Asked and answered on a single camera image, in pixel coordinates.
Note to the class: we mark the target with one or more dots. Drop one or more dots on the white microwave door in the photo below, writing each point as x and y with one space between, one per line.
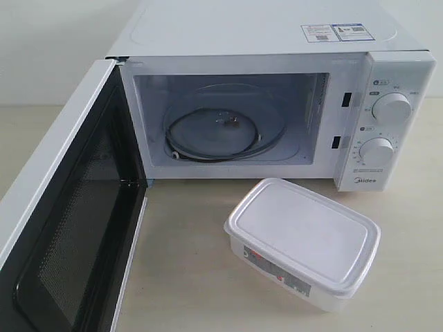
71 218

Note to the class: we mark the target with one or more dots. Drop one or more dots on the lower white control knob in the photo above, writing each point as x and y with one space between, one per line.
376 152

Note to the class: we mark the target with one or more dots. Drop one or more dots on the upper white control knob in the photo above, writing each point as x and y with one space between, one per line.
393 108

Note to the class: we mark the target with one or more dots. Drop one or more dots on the white and blue label sticker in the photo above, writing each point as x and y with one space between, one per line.
325 33

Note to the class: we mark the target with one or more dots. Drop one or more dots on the white plastic food container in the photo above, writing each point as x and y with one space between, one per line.
313 247

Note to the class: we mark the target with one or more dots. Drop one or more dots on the white control knob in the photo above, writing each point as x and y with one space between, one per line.
393 108
376 152

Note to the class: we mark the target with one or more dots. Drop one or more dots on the white microwave oven body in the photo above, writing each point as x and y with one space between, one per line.
325 91

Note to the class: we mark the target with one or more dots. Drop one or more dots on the glass turntable plate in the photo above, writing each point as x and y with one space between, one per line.
223 122

